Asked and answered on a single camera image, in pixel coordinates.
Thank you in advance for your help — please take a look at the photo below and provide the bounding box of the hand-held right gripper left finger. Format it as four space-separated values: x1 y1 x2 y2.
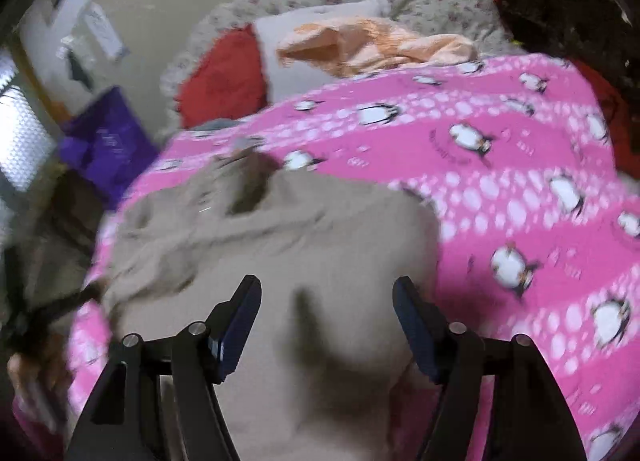
65 275 263 461

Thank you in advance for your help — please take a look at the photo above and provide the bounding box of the dark wooden side cabinet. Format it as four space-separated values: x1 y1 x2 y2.
10 176 108 292

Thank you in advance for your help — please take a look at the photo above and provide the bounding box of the dark carved wooden headboard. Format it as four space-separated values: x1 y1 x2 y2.
472 0 640 106

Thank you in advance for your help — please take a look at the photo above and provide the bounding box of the wall calendar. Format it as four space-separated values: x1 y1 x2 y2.
82 3 126 62

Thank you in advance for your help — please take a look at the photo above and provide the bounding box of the beige jacket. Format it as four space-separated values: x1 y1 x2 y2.
100 148 443 461

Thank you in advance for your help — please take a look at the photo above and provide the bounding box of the purple bag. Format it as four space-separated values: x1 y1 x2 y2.
57 86 161 206

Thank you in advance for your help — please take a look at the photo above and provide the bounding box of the dark hanging cloth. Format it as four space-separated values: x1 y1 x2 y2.
65 48 93 92

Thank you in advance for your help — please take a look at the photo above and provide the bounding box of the barred window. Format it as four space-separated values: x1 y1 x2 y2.
0 56 56 192

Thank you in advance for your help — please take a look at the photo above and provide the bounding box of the red pillow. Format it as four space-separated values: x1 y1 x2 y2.
175 25 268 129

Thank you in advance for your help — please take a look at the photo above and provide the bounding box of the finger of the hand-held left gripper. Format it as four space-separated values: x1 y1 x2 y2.
30 285 108 328

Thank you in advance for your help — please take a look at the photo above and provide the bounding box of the white pillow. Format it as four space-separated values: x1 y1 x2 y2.
252 0 391 102

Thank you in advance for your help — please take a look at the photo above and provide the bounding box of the orange fringed scarf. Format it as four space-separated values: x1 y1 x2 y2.
276 16 483 79

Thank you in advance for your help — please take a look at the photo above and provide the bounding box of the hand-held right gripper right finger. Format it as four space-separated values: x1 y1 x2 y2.
392 277 588 461

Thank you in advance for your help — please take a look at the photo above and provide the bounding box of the pink penguin print blanket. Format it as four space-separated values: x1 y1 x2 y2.
65 53 640 461

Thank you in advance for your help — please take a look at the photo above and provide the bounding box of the red cloth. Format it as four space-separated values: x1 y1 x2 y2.
570 58 640 166

